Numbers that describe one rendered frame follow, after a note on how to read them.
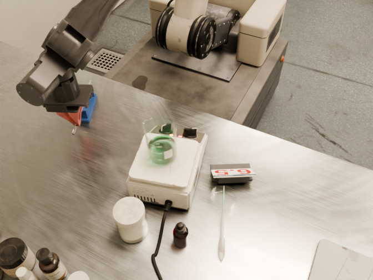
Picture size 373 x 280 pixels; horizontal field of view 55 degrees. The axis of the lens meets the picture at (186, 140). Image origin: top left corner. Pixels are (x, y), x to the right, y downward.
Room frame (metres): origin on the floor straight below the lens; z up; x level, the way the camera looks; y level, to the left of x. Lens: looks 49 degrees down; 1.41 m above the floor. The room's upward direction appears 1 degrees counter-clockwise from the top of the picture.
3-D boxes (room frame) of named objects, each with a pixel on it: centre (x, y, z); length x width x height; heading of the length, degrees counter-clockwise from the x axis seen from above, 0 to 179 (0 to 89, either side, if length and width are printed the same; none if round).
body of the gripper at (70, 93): (0.61, 0.26, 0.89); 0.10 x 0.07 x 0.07; 87
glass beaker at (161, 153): (0.46, 0.05, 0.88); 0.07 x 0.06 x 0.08; 69
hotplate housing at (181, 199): (0.47, 0.04, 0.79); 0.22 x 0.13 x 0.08; 166
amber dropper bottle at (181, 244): (0.31, 0.01, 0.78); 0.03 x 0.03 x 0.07
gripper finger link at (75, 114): (0.61, 0.27, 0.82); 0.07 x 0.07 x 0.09; 87
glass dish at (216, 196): (0.40, -0.07, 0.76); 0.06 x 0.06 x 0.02
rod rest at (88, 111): (0.68, 0.26, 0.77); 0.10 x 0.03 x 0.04; 177
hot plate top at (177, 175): (0.45, 0.04, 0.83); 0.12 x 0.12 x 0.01; 76
